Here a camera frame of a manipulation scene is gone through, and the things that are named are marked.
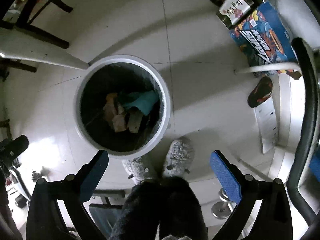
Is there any grey fuzzy slipper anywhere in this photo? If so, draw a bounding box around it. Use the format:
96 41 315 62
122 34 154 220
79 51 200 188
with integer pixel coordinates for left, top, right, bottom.
162 137 195 178
121 155 157 185

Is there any chrome dumbbell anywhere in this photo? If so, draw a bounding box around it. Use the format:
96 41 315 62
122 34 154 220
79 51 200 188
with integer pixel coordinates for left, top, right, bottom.
211 189 236 219

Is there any black red slipper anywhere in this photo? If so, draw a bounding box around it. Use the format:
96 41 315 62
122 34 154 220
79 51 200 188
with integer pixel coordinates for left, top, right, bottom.
247 76 273 108

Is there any grey fuzzy left slipper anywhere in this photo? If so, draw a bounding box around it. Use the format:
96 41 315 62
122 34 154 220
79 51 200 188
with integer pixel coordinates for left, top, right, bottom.
121 155 157 185

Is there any dark wooden chair frame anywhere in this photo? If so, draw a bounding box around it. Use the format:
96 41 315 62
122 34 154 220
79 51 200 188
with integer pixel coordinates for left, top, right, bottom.
1 0 73 49

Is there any teal trash in bin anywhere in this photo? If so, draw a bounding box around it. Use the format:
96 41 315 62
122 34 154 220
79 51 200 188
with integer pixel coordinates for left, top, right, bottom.
124 90 159 116

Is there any white round trash bin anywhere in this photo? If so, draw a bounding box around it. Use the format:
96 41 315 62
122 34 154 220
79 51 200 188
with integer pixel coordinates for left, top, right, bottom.
74 55 171 159

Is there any liquor gift box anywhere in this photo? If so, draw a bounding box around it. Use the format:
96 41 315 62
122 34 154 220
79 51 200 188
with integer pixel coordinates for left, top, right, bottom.
216 0 264 30

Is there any blue snack carton box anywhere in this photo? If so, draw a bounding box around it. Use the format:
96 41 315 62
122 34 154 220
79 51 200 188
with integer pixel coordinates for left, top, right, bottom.
229 2 297 67

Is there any white pipe rod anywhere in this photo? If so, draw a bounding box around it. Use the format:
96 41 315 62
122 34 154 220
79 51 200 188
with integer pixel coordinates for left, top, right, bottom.
234 62 302 74

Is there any black curved chair armrest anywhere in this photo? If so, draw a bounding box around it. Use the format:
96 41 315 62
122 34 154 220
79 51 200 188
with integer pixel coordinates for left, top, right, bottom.
286 37 319 225

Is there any grey fuzzy right slipper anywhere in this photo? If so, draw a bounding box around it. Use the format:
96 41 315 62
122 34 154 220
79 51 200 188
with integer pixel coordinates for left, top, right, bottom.
162 137 195 178

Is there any orange white plastic bag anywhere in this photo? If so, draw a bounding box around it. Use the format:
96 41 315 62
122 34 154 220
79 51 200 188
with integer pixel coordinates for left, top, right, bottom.
103 93 126 133

